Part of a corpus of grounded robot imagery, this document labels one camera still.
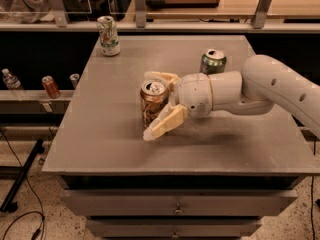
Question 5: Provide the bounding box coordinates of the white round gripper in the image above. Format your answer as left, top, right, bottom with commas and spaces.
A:
143, 71, 213, 141

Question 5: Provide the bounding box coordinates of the orange soda can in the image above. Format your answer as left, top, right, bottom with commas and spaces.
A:
140, 79, 169, 128

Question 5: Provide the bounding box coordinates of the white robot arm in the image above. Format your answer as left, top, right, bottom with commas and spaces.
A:
143, 55, 320, 141

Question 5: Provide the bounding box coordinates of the white green soda can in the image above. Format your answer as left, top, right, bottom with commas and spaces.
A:
97, 16, 120, 56

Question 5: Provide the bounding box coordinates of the silver can on shelf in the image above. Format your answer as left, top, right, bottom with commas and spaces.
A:
69, 73, 80, 88

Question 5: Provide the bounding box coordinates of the red can on shelf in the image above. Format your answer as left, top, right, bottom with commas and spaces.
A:
42, 76, 60, 99

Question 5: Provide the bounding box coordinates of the upper grey drawer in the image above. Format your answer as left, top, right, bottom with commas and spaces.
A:
63, 190, 297, 217

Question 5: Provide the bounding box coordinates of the grey drawer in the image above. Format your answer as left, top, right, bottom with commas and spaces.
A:
86, 219, 261, 238
63, 190, 297, 217

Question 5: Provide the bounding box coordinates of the lower grey drawer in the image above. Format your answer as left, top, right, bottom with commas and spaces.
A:
86, 219, 261, 238

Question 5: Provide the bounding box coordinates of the clear plastic water bottle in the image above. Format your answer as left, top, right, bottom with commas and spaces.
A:
2, 69, 26, 101

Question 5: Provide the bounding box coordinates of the grey side shelf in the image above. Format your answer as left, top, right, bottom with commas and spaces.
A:
0, 90, 74, 114

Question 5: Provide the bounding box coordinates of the grey crumpled cloth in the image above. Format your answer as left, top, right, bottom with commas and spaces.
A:
0, 0, 52, 23

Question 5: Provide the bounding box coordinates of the black metal floor bar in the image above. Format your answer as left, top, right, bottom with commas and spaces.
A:
0, 139, 44, 212

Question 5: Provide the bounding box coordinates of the grey metal bracket middle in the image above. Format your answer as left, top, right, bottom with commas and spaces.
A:
134, 0, 146, 28

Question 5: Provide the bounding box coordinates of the grey metal bracket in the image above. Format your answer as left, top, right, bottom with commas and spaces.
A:
49, 0, 68, 27
251, 0, 272, 29
134, 0, 146, 28

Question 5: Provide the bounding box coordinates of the grey metal bracket right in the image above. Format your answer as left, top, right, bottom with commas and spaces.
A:
251, 0, 272, 29

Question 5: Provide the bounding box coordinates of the black cable right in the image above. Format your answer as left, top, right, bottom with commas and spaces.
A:
309, 137, 320, 240

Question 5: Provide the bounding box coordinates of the grey metal bracket left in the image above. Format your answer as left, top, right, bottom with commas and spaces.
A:
49, 0, 68, 27

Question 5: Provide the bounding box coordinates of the black floor cable left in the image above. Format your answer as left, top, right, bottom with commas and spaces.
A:
0, 128, 47, 240

